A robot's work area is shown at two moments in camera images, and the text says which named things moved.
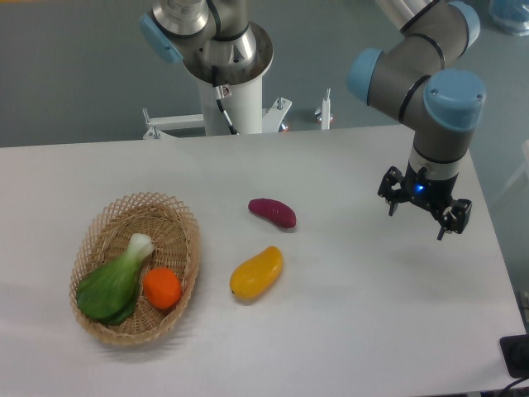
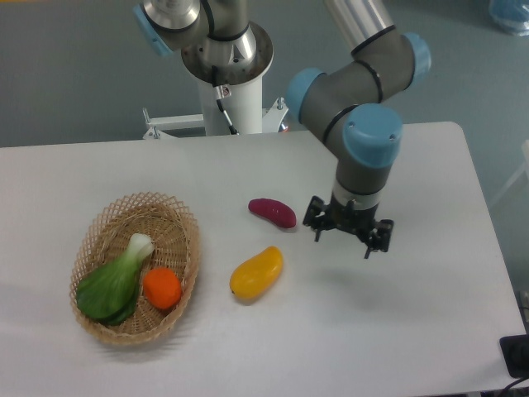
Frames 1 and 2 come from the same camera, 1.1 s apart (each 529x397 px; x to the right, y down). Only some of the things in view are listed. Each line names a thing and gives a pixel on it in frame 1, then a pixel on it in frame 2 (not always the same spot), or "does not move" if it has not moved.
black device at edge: (515, 350) does not move
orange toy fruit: (162, 287) does not move
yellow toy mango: (257, 276) does not move
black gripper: (434, 194) to (320, 215)
